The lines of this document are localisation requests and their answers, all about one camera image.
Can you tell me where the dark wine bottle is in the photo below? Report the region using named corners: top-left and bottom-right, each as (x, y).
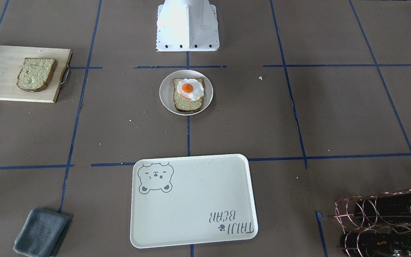
top-left (355, 192), bottom-right (411, 225)
top-left (340, 232), bottom-right (411, 257)

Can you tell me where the white round plate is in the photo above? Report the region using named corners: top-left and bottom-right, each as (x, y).
top-left (159, 70), bottom-right (214, 116)

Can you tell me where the copper wire bottle rack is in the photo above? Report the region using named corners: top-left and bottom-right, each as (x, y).
top-left (334, 189), bottom-right (411, 257)

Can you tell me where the wooden cutting board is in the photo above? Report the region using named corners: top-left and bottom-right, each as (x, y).
top-left (0, 45), bottom-right (72, 103)

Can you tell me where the bread slice under egg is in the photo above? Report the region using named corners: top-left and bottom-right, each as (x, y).
top-left (173, 77), bottom-right (204, 112)

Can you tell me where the bread slice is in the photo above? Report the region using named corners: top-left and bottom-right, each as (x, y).
top-left (173, 77), bottom-right (204, 112)
top-left (16, 57), bottom-right (57, 92)

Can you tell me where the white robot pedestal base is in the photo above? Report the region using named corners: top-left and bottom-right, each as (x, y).
top-left (156, 0), bottom-right (220, 52)

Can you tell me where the fried egg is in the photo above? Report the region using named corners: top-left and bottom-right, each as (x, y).
top-left (175, 78), bottom-right (204, 101)

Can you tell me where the grey folded cloth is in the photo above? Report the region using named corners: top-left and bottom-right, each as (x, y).
top-left (13, 208), bottom-right (72, 257)

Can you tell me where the white bear tray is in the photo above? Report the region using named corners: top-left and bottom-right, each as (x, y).
top-left (130, 153), bottom-right (258, 248)

